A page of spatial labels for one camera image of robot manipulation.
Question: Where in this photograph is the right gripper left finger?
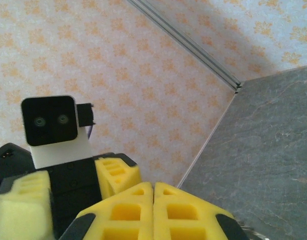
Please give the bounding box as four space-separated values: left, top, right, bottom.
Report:
59 181 154 240

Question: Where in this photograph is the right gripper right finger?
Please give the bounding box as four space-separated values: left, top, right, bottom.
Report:
153 181 251 240

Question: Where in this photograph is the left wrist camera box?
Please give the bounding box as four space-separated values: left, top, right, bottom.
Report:
20 94 96 170

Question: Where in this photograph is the aluminium corner post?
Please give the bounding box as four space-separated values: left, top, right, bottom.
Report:
125 0 242 95

